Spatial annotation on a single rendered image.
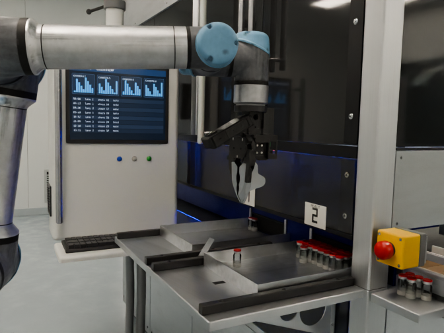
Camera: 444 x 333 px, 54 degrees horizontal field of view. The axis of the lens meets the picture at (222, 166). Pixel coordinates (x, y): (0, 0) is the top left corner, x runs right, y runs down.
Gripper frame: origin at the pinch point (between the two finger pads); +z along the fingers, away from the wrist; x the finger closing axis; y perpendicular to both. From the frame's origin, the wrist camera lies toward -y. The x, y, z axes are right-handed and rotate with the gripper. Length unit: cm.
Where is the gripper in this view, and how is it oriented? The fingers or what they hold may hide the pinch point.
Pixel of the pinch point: (239, 197)
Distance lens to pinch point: 96.8
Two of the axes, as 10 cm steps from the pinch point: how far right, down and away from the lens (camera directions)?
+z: -0.2, 10.0, 0.9
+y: 8.8, -0.2, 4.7
